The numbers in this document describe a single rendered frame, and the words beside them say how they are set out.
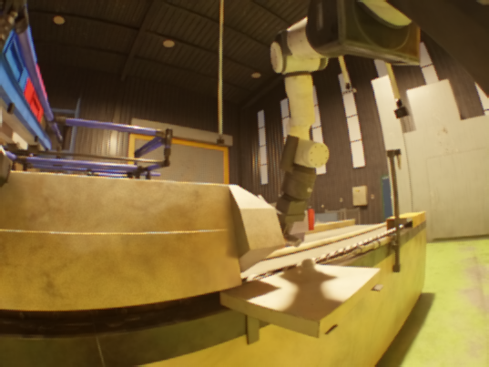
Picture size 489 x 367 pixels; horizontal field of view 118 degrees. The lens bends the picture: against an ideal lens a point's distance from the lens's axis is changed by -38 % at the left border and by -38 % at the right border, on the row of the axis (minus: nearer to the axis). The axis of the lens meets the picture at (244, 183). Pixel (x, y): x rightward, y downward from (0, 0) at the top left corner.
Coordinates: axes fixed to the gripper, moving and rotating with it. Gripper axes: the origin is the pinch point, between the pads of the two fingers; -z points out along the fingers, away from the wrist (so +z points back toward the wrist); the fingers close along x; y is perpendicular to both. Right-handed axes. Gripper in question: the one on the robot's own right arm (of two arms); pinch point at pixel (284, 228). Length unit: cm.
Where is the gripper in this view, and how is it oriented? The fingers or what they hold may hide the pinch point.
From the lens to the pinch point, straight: 70.3
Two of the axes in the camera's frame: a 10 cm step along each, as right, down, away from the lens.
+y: 5.8, 3.1, -7.6
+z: 2.3, -9.5, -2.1
